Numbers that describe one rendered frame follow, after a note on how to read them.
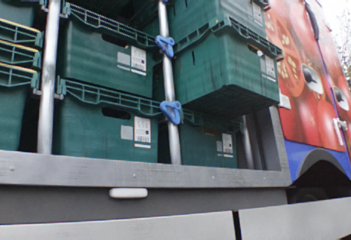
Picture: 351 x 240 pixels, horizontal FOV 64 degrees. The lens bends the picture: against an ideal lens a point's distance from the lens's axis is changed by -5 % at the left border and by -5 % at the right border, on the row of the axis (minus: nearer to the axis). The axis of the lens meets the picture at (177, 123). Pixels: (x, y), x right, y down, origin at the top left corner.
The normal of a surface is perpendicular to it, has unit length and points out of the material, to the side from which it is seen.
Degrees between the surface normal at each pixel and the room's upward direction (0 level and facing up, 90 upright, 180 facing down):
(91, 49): 97
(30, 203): 90
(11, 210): 90
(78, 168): 90
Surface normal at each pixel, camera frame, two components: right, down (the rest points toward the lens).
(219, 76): -0.73, -0.04
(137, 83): 0.67, -0.16
